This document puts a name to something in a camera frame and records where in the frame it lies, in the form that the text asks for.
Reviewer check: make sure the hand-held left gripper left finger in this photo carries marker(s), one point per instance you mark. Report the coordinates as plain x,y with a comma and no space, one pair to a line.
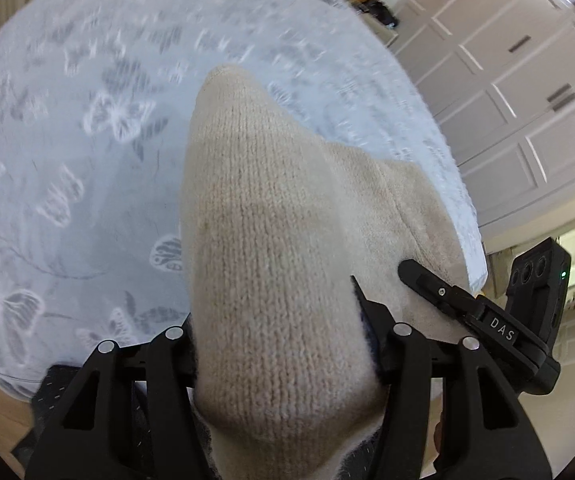
167,360

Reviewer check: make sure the beige knit sweater black hearts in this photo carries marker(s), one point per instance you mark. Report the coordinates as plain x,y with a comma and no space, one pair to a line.
277,270

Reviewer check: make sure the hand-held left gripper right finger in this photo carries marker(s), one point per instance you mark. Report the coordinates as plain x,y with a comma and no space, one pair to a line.
407,360

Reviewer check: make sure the black bag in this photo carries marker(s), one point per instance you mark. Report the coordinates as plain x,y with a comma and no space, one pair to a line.
378,12

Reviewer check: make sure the butterfly-patterned bed cover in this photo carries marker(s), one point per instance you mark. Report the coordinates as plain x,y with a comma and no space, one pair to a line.
77,170

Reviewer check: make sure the white nightstand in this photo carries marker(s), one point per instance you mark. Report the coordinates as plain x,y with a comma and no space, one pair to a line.
391,35

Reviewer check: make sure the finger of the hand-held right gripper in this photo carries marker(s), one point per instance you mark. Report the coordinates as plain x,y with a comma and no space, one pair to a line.
430,285

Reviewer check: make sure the white panelled wardrobe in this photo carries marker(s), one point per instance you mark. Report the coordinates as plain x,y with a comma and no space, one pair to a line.
512,95

